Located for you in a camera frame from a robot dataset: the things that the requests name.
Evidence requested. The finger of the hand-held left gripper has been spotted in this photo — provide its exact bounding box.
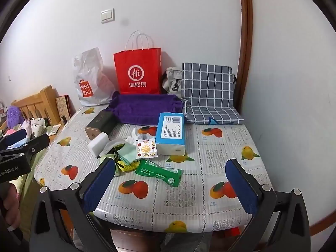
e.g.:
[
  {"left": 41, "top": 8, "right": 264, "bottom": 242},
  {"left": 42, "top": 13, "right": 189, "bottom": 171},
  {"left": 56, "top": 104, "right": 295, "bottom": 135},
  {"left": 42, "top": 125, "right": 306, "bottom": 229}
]
[
  {"left": 0, "top": 134, "right": 50, "bottom": 164},
  {"left": 0, "top": 129, "right": 30, "bottom": 149}
]

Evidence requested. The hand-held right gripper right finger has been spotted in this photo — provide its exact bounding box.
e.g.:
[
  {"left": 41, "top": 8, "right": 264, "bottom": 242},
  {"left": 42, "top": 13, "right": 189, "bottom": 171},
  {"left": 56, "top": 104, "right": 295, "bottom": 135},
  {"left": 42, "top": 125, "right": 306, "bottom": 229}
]
[{"left": 224, "top": 158, "right": 311, "bottom": 243}]

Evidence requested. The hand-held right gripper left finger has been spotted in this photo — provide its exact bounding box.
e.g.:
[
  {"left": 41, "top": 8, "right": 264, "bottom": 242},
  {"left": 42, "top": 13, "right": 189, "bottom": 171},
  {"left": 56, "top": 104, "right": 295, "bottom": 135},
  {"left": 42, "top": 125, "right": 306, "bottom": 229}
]
[{"left": 31, "top": 157, "right": 117, "bottom": 243}]

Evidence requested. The yellow mesh bag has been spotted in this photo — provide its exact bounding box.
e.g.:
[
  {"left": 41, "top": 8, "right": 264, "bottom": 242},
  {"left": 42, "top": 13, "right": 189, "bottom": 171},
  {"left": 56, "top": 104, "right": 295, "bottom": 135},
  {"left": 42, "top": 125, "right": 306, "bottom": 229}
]
[{"left": 114, "top": 157, "right": 141, "bottom": 176}]

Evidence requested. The white sponge block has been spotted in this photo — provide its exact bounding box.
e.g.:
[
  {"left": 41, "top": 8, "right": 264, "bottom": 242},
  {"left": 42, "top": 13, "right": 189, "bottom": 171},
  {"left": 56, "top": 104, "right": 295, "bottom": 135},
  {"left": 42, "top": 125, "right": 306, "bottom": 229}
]
[{"left": 88, "top": 133, "right": 110, "bottom": 157}]

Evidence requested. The pale green tissue packet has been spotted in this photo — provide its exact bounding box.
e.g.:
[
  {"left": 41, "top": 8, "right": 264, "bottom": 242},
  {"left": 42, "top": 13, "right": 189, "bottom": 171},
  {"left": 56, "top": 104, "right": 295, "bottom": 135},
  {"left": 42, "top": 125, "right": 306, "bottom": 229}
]
[{"left": 101, "top": 138, "right": 126, "bottom": 158}]

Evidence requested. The light green cloth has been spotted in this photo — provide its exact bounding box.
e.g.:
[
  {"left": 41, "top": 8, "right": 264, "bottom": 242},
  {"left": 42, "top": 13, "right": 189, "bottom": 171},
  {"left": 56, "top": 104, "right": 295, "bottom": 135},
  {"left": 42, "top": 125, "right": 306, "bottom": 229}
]
[{"left": 117, "top": 143, "right": 138, "bottom": 164}]

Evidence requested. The fruit print tissue packet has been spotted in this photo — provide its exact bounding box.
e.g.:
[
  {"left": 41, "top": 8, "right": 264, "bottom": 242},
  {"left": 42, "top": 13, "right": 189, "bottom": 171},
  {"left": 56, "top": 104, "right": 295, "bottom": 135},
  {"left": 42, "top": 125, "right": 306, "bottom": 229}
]
[{"left": 135, "top": 139, "right": 157, "bottom": 159}]

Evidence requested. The green wet wipe packet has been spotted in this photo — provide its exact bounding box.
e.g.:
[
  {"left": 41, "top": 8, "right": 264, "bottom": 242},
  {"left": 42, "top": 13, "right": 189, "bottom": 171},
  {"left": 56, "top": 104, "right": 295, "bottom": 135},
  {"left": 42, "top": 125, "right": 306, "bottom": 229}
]
[{"left": 135, "top": 159, "right": 183, "bottom": 188}]

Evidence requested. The purple fabric basket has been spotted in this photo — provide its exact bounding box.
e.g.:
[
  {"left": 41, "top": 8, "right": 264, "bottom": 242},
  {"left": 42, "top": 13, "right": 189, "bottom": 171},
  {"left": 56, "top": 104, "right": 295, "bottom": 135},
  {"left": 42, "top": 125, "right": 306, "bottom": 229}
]
[{"left": 106, "top": 91, "right": 183, "bottom": 126}]

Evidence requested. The person's left hand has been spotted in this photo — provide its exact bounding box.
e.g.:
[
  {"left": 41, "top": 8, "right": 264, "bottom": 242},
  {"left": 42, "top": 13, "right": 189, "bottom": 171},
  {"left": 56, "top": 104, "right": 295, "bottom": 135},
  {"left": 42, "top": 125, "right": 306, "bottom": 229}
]
[{"left": 0, "top": 182, "right": 22, "bottom": 231}]

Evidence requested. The purple plush toy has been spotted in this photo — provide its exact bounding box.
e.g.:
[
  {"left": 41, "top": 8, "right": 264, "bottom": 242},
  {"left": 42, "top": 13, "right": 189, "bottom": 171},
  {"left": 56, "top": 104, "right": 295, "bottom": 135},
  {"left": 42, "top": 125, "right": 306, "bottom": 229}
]
[{"left": 7, "top": 106, "right": 25, "bottom": 126}]

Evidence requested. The wooden bed headboard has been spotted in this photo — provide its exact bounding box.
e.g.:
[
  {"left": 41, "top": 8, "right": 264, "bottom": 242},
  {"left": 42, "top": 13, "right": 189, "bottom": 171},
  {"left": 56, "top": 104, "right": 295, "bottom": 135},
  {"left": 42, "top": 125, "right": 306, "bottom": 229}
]
[{"left": 10, "top": 85, "right": 62, "bottom": 126}]

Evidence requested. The fruit print tablecloth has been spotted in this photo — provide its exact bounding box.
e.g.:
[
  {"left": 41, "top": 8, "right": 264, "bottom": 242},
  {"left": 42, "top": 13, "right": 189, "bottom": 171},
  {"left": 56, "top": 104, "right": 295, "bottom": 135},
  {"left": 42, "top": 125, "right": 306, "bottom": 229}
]
[{"left": 34, "top": 104, "right": 273, "bottom": 234}]

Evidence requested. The patterned brown box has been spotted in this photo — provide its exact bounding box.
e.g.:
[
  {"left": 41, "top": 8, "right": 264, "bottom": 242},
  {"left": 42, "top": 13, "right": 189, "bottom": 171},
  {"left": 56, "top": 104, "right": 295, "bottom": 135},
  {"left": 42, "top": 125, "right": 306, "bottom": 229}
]
[{"left": 55, "top": 95, "right": 71, "bottom": 124}]

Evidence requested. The dark box with gold end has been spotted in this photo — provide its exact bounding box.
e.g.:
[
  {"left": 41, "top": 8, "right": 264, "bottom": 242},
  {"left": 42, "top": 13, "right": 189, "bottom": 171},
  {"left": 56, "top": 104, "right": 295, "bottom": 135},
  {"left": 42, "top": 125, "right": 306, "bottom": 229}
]
[{"left": 85, "top": 110, "right": 116, "bottom": 140}]

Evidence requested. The white plastic shopping bag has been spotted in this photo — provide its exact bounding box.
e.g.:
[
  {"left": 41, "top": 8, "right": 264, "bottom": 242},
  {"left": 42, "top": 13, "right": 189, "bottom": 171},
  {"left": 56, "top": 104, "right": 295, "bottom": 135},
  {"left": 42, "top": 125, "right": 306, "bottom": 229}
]
[{"left": 73, "top": 47, "right": 116, "bottom": 107}]

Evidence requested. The blue tissue pack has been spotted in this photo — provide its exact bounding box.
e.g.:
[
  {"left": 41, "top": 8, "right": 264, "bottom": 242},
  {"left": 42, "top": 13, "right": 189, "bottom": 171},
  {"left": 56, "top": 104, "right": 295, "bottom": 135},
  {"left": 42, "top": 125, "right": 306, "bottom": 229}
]
[{"left": 155, "top": 112, "right": 186, "bottom": 156}]

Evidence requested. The grey checked cushion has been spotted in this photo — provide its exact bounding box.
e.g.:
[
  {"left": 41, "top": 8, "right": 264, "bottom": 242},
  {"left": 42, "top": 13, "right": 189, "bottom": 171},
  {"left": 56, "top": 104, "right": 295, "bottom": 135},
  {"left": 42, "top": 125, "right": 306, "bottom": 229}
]
[{"left": 181, "top": 62, "right": 244, "bottom": 125}]

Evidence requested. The red paper bag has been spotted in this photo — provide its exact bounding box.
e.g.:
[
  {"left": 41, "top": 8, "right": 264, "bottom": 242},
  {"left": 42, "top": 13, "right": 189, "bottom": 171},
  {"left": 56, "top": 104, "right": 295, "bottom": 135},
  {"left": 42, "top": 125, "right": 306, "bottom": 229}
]
[{"left": 113, "top": 30, "right": 162, "bottom": 95}]

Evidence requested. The beige fabric bag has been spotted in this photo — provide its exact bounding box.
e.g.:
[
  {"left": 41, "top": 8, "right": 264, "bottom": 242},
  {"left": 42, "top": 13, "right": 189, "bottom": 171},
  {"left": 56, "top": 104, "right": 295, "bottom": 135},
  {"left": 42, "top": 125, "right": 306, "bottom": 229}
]
[{"left": 162, "top": 67, "right": 184, "bottom": 99}]

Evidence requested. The brown wooden door frame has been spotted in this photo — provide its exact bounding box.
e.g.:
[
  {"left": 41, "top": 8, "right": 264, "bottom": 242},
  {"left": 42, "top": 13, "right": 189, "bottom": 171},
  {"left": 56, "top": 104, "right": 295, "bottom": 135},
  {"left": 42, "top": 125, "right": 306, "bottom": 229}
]
[{"left": 234, "top": 0, "right": 254, "bottom": 111}]

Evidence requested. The white wall switch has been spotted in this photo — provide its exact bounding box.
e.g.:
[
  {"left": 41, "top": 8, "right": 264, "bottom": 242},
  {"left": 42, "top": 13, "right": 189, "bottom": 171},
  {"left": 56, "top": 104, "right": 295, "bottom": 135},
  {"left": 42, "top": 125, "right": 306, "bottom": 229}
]
[{"left": 101, "top": 9, "right": 115, "bottom": 24}]

